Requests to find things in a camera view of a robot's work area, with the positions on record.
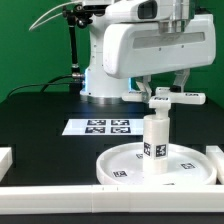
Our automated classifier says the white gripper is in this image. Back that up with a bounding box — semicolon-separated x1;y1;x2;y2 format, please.
103;14;216;103

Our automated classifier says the white cross-shaped table base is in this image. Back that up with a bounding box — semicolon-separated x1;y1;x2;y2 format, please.
122;87;206;120

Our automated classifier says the white round table top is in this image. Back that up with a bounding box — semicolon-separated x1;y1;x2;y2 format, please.
96;142;217;186

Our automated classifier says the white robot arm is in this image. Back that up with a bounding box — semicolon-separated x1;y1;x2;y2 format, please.
103;0;216;94

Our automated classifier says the white marker sheet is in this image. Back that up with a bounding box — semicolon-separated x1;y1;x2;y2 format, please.
62;119;143;136

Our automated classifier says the white left fence block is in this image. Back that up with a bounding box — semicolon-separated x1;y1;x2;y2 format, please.
0;147;13;182

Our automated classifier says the white front fence bar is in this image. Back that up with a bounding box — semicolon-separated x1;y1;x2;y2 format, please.
0;185;224;215

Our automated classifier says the black cable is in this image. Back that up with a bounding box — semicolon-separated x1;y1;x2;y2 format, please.
5;75;75;99

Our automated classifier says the white cable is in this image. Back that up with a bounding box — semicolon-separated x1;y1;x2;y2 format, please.
28;1;83;32

